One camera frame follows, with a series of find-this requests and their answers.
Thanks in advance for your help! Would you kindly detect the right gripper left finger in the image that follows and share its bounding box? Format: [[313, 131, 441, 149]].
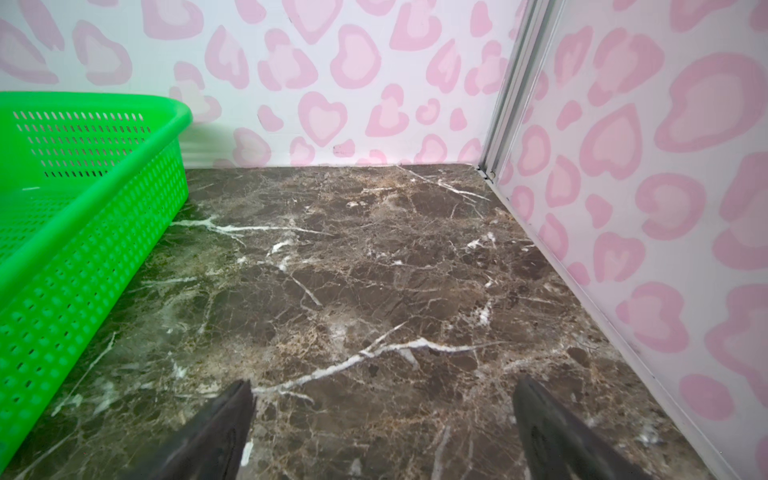
[[122, 380, 256, 479]]

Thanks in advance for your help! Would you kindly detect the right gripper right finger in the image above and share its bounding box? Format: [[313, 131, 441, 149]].
[[513, 376, 650, 480]]

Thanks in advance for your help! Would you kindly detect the green plastic basket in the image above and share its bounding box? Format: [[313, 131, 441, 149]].
[[1, 91, 193, 464]]

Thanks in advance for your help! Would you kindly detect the right corner aluminium post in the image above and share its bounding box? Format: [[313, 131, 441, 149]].
[[478, 0, 565, 183]]

